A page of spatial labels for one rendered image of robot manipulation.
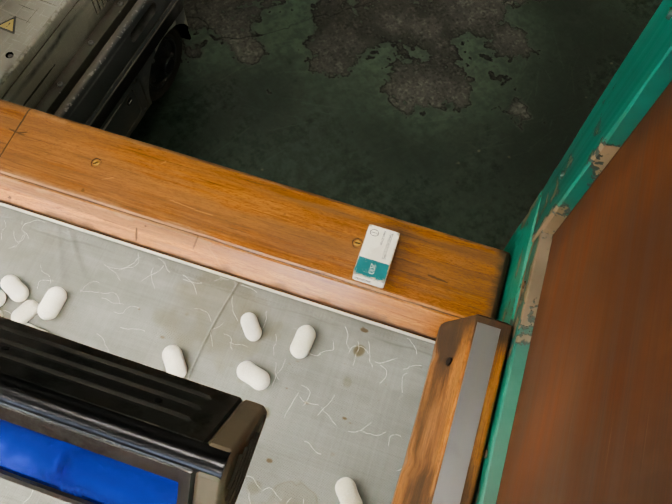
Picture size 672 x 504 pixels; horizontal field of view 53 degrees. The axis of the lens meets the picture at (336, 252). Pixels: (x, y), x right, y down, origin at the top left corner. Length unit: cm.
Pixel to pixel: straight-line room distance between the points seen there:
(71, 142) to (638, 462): 69
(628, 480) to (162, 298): 54
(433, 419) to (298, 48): 141
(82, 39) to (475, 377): 111
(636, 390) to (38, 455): 30
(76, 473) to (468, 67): 165
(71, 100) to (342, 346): 89
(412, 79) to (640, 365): 153
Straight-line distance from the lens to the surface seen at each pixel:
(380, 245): 71
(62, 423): 35
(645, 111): 50
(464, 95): 183
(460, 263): 74
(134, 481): 36
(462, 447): 59
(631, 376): 37
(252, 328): 71
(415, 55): 189
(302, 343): 70
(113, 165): 81
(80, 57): 146
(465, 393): 60
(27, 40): 137
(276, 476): 70
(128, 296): 76
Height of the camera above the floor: 143
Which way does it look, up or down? 66 degrees down
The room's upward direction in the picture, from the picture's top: 4 degrees clockwise
